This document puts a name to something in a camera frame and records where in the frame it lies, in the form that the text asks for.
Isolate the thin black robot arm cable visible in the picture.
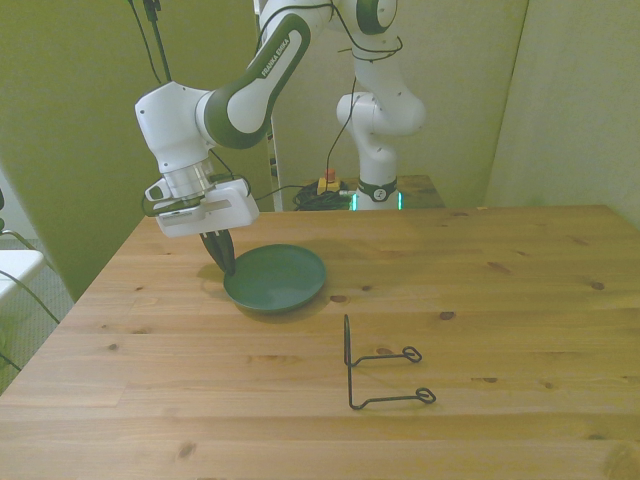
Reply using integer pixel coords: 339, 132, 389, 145
259, 0, 404, 176

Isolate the yellow emergency stop button box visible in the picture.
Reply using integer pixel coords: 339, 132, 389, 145
317, 168, 342, 197

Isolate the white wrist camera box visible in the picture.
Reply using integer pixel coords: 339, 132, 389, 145
153, 198, 234, 225

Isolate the white chair seat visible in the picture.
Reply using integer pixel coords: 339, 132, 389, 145
0, 248, 46, 301

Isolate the dark green round plate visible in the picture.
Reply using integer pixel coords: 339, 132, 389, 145
222, 243, 328, 315

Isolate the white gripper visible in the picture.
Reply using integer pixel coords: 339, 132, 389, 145
153, 178, 260, 275

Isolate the thin black floor cable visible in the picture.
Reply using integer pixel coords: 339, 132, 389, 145
0, 269, 61, 324

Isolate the black wire plate stand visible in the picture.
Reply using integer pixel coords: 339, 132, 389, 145
342, 313, 438, 411

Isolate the wide beige partition panel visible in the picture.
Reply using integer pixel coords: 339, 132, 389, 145
0, 0, 275, 301

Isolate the coil of black cables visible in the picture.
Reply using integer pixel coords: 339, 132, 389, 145
292, 183, 352, 212

